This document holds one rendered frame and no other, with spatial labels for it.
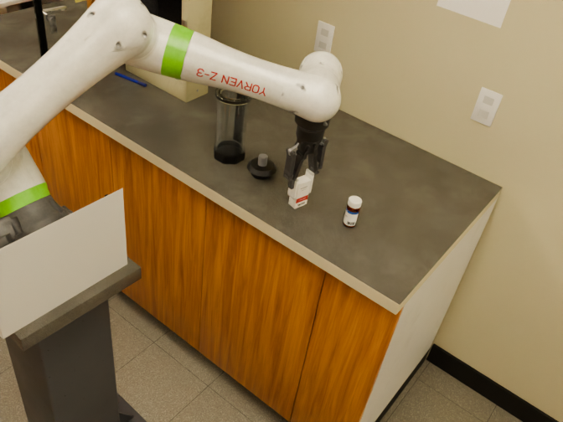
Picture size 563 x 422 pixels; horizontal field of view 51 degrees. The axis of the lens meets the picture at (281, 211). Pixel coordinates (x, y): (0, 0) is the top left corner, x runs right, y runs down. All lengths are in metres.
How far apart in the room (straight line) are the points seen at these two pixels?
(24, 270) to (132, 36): 0.52
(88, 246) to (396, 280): 0.76
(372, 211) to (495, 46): 0.62
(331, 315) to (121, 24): 0.98
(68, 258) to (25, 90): 0.37
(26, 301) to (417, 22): 1.41
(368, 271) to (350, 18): 0.95
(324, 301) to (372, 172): 0.47
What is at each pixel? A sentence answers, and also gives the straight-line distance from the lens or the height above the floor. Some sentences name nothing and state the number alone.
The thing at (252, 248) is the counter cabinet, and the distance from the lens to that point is 1.78.
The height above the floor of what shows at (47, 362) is 0.73.
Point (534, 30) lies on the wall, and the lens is 1.89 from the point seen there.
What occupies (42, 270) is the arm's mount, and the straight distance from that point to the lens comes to 1.33.
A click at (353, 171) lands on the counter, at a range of 1.90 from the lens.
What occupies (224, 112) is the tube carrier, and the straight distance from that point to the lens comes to 1.75.
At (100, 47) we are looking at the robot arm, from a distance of 1.19.
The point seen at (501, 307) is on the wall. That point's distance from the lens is 2.34.
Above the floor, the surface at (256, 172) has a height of 0.97.
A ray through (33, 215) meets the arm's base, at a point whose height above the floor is 1.12.
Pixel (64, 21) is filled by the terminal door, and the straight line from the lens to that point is 2.14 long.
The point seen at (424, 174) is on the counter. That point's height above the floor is 0.94.
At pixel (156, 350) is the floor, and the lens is 2.51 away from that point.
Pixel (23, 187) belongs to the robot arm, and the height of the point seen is 1.16.
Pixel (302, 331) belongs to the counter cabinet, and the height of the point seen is 0.59.
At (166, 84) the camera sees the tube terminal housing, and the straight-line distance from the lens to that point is 2.19.
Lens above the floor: 2.00
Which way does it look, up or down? 39 degrees down
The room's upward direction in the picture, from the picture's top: 9 degrees clockwise
